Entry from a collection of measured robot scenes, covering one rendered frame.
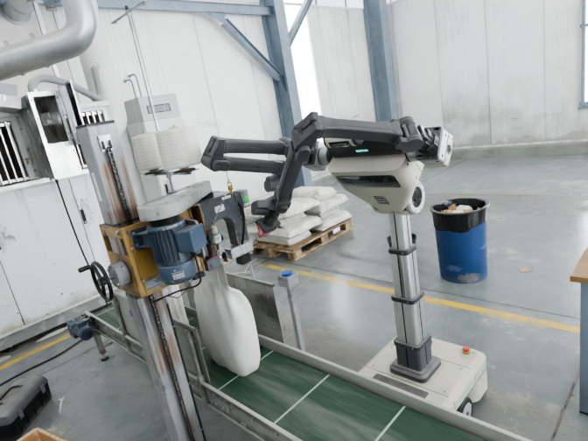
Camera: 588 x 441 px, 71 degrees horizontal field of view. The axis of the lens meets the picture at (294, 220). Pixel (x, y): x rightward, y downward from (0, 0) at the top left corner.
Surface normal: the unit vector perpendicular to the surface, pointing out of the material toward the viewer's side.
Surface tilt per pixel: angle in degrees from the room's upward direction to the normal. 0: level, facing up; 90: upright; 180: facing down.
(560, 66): 90
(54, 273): 90
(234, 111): 90
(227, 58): 90
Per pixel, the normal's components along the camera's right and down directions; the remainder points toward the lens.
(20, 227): 0.72, 0.06
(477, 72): -0.68, 0.30
